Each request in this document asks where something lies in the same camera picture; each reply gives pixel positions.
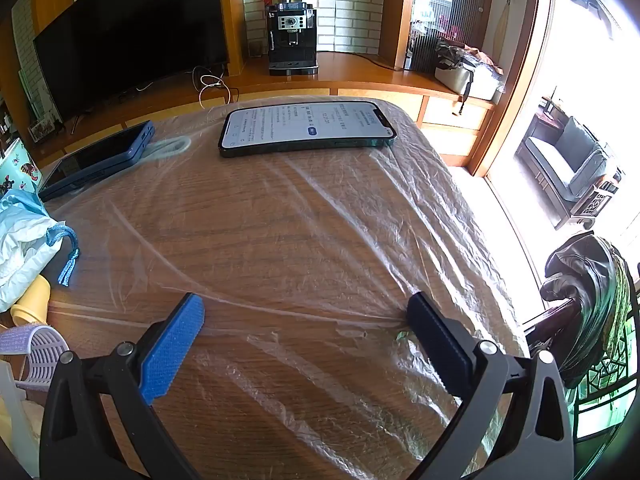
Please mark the grey cushioned wooden armchair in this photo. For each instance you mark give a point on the grey cushioned wooden armchair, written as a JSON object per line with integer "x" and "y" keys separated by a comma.
{"x": 570, "y": 160}

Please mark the wooden low cabinet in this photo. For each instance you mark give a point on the wooden low cabinet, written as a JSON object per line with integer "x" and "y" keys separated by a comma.
{"x": 360, "y": 72}

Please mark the colourful printed box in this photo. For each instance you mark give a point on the colourful printed box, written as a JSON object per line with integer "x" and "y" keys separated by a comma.
{"x": 17, "y": 167}

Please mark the black flat television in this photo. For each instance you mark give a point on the black flat television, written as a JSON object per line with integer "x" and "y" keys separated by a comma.
{"x": 130, "y": 35}

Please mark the small picture frame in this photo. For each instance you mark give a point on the small picture frame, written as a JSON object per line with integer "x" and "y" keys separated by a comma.
{"x": 45, "y": 129}

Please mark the black coffee machine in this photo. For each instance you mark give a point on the black coffee machine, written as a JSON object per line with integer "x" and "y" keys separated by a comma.
{"x": 292, "y": 35}

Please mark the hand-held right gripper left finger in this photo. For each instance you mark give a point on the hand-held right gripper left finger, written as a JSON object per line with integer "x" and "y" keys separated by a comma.
{"x": 172, "y": 345}

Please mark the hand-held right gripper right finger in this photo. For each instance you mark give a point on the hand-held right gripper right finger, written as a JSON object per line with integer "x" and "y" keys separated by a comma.
{"x": 440, "y": 340}

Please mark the white box with clothes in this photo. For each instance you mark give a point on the white box with clothes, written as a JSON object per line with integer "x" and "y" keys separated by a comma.
{"x": 465, "y": 72}

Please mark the dark wooden chair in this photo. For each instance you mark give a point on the dark wooden chair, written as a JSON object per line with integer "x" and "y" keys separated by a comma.
{"x": 555, "y": 317}

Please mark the white hair roller yellow end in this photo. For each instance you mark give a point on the white hair roller yellow end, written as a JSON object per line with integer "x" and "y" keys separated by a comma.
{"x": 35, "y": 350}

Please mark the smartphone with lit screen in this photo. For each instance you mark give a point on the smartphone with lit screen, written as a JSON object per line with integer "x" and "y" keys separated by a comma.
{"x": 305, "y": 127}

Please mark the yellow plastic cup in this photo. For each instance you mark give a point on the yellow plastic cup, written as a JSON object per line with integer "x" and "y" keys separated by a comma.
{"x": 30, "y": 305}

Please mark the dark jacket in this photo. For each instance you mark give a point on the dark jacket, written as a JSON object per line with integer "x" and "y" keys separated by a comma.
{"x": 585, "y": 280}

